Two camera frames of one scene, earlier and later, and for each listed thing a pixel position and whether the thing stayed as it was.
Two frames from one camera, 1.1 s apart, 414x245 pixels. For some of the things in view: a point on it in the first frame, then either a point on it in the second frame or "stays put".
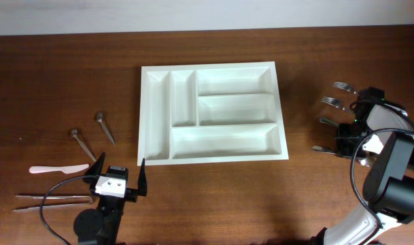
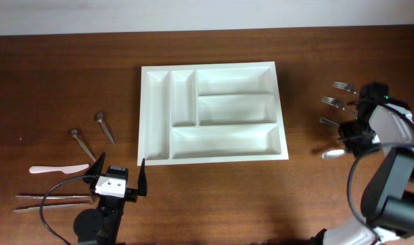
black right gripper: (345, 151) stays put
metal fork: (337, 103) stays put
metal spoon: (325, 120) stays put
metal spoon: (326, 150) to (332, 154)
